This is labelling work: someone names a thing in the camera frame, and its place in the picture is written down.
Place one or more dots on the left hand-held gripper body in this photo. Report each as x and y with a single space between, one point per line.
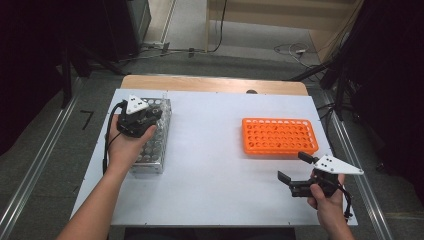
136 105

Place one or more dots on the dark cabinet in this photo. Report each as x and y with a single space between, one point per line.
133 26

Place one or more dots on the person's right hand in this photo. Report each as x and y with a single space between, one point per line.
328 206

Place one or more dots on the wooden table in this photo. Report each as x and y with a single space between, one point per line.
200 83

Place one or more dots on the black curtain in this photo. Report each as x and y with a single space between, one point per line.
393 83
26 66

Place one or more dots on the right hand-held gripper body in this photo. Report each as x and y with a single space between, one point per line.
336 165

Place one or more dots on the white table board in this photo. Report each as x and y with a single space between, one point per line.
213 186

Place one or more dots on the aluminium floor rail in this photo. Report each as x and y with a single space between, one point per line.
378 213
36 166

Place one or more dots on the orange plastic test tube rack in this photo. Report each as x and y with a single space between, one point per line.
280 136

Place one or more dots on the grey power strip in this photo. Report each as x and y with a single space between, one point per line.
155 44

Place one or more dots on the black metal stand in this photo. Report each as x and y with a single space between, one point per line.
66 83
339 96

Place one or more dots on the person's left hand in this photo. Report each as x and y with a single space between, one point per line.
125 150

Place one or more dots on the clear test tube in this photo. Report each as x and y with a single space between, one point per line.
164 100

